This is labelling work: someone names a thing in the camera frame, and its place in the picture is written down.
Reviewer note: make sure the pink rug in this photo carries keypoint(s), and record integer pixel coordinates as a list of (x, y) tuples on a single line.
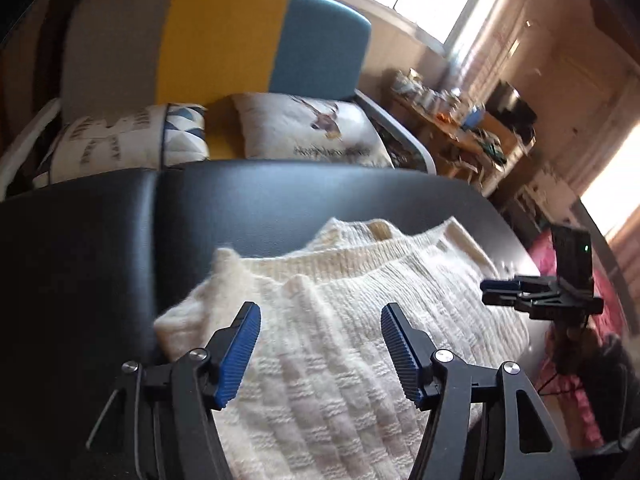
[(607, 290)]

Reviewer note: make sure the black leather bench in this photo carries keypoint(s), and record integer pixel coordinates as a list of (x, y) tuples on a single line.
[(100, 260)]

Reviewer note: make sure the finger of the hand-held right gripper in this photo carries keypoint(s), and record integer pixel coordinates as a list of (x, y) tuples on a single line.
[(520, 301), (500, 285)]

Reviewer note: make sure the triangle pattern pillow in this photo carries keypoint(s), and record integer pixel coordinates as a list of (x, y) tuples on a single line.
[(110, 140)]

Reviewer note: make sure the wooden desk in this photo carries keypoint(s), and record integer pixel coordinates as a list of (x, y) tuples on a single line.
[(450, 135)]

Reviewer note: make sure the white knitted sweater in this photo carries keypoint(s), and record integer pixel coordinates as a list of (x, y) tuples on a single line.
[(350, 320)]

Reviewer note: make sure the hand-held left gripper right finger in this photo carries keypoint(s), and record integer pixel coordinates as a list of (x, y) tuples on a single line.
[(401, 350)]

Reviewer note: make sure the black appliance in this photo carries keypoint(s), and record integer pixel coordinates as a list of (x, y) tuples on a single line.
[(510, 102)]

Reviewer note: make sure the deer print pillow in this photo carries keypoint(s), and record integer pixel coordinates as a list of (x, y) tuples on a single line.
[(300, 130)]

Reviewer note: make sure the sheer curtain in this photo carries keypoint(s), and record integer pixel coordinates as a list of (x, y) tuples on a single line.
[(482, 55)]

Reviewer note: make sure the grey yellow blue sofa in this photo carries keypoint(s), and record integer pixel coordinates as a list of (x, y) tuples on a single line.
[(215, 35)]

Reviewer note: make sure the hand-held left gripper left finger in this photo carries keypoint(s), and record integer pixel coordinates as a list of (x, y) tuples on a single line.
[(240, 355)]

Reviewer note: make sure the blue kettle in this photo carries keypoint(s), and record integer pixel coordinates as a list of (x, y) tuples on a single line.
[(472, 117)]

